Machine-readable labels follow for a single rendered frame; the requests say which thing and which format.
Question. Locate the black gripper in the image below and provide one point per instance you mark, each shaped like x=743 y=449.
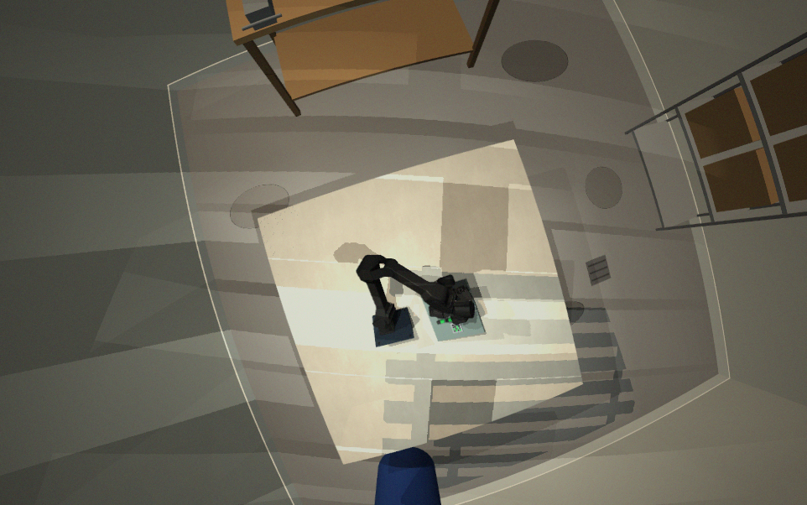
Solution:
x=448 y=281

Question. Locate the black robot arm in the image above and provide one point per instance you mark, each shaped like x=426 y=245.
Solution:
x=459 y=304

